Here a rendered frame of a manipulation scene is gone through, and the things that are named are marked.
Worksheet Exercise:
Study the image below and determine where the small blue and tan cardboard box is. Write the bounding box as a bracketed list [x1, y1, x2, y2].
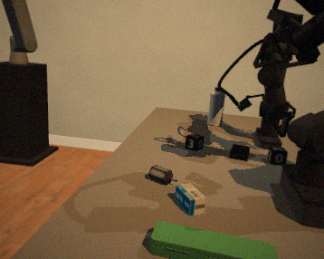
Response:
[175, 183, 206, 216]

